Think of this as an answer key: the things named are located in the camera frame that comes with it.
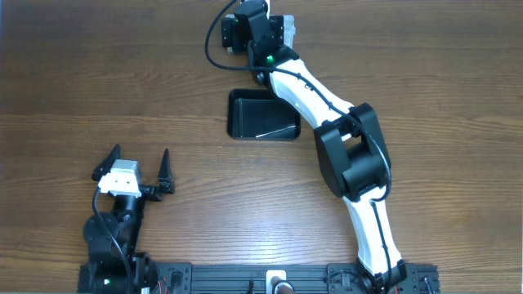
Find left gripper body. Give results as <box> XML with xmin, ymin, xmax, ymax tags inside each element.
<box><xmin>140</xmin><ymin>183</ymin><xmax>176</xmax><ymax>203</ymax></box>

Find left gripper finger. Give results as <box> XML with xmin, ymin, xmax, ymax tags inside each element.
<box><xmin>157</xmin><ymin>148</ymin><xmax>177</xmax><ymax>194</ymax></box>
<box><xmin>91</xmin><ymin>143</ymin><xmax>123</xmax><ymax>182</ymax></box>

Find black tray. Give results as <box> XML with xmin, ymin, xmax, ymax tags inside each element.
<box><xmin>226</xmin><ymin>88</ymin><xmax>302</xmax><ymax>142</ymax></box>

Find white test tube rack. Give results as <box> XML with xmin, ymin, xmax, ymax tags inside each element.
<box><xmin>222</xmin><ymin>14</ymin><xmax>296</xmax><ymax>55</ymax></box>

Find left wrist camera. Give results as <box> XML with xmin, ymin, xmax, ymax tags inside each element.
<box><xmin>96</xmin><ymin>158</ymin><xmax>143</xmax><ymax>199</ymax></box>

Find mounting rail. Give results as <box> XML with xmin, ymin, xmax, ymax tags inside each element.
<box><xmin>77</xmin><ymin>262</ymin><xmax>441</xmax><ymax>294</ymax></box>

